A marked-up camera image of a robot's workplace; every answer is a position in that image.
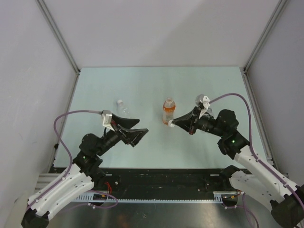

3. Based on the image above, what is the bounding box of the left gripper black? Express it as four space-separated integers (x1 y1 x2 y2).
96 114 149 156

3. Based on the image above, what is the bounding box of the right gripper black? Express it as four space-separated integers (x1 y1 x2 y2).
172 106 225 137

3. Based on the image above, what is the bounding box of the clear unlabelled plastic bottle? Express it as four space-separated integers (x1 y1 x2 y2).
117 102 130 118

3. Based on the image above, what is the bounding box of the orange label bottle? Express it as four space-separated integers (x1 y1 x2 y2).
162 97 176 125

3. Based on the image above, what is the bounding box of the blue label water bottle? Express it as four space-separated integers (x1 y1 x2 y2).
206 108 214 119

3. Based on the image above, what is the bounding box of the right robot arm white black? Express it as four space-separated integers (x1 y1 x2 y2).
169 107 304 228

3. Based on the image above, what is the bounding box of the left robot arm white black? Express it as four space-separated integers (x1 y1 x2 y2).
21 110 149 228

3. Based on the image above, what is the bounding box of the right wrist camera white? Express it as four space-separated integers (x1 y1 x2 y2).
195 94 210 119

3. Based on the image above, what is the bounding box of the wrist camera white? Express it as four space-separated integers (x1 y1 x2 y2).
195 94 210 119
101 110 114 131

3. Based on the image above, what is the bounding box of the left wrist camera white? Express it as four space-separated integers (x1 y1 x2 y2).
101 110 114 131

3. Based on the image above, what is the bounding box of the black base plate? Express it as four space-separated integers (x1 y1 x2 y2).
48 167 249 200

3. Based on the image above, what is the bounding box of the grey slotted cable duct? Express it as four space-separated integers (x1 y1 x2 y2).
72 191 237 203

